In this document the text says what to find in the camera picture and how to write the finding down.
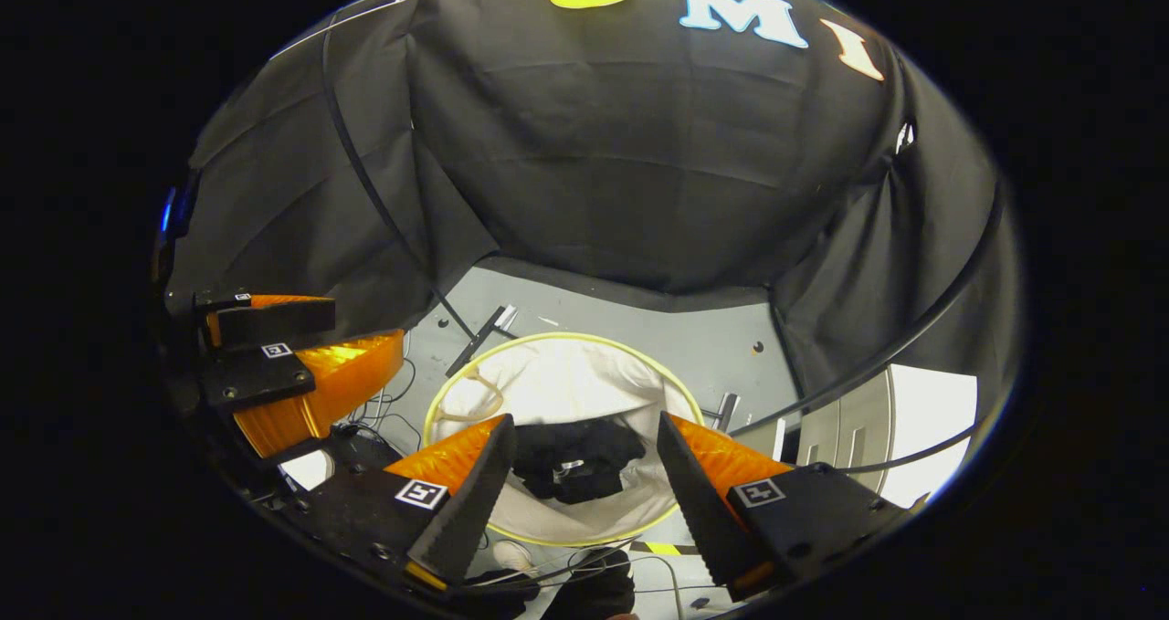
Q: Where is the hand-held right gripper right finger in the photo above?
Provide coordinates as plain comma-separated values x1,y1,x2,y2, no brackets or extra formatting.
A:
656,411,916,604

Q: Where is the thin cable bundle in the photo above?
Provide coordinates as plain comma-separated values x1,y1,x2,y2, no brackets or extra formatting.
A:
351,332,423,443

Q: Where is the black backdrop cloth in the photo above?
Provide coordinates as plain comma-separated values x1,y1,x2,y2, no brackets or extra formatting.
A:
167,0,1021,425

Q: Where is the black clothes rack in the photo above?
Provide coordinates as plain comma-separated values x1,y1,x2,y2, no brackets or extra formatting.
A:
319,16,1006,477

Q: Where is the white laundry hamper yellow rim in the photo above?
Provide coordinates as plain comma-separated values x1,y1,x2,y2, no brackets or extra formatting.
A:
422,331,707,549

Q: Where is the grey cabinet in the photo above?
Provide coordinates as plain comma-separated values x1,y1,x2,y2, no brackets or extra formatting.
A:
796,368,898,495

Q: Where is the black rounded object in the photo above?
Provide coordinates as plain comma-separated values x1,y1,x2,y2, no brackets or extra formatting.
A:
539,550,637,620

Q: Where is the black knit garment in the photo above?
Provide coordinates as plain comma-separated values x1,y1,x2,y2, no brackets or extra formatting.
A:
511,416,648,505

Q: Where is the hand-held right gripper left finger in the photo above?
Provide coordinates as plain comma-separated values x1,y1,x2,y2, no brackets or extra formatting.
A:
288,414,518,592

